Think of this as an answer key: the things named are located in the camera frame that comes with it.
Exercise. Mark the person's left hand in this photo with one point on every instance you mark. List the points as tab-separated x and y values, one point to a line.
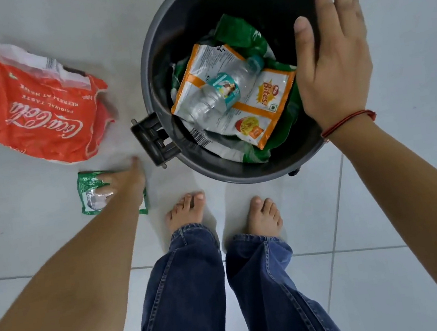
128	184

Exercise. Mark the person's right hand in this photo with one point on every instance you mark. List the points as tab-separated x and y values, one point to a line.
335	74

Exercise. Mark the person's left thumb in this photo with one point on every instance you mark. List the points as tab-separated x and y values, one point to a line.
136	165

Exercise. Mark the person's right thumb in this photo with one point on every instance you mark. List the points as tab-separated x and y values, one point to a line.
304	46

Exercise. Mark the small green foil packet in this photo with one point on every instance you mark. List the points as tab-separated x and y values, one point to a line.
89	197

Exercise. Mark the person's left forearm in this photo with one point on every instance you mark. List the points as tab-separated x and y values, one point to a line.
65	290

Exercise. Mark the person's right forearm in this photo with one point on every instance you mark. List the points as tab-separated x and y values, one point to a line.
415	208

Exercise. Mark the crumpled green plastic wrapper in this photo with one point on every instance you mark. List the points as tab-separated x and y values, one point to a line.
240	32

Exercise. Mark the person's left foot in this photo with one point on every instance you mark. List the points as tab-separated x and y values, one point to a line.
186	212

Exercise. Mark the person's foot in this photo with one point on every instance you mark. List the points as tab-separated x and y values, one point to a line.
264	217
186	212

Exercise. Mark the white orange snack packet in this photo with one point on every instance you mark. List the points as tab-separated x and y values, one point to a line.
266	104

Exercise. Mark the clear plastic bottle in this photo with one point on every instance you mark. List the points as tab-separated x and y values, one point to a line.
209	102

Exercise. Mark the green white barcode wrapper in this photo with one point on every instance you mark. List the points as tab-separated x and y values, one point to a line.
236	148

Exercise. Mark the red plastic wrapper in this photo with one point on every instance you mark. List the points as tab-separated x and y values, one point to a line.
36	112

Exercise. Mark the black round trash bin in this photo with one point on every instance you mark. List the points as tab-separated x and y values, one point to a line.
181	14

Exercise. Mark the person's right foot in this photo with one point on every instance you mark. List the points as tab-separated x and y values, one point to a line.
264	217

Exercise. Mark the person's left leg in jeans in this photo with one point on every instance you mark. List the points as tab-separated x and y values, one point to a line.
184	297

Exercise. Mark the person's leg in jeans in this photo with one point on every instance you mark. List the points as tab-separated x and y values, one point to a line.
277	296
184	297

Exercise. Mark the person's right leg in jeans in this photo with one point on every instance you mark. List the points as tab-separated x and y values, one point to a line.
277	296

